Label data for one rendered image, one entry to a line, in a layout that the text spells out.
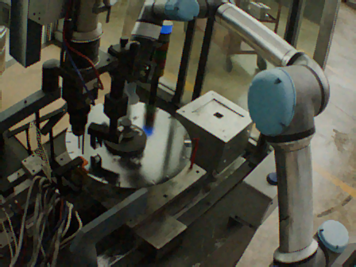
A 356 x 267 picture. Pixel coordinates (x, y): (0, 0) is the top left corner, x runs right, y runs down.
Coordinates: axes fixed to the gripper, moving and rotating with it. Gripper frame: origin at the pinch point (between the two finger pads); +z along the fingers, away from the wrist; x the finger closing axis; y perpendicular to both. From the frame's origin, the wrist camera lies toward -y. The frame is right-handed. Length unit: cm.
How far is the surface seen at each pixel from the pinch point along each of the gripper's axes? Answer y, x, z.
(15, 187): -11.3, -25.5, 26.8
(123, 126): 7.6, -4.3, 2.7
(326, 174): 35, 187, 19
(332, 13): 49, 18, -46
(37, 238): 8.0, -31.2, 31.9
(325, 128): 16, 232, -11
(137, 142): 10.0, -0.6, 5.8
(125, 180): 15.4, -9.2, 13.2
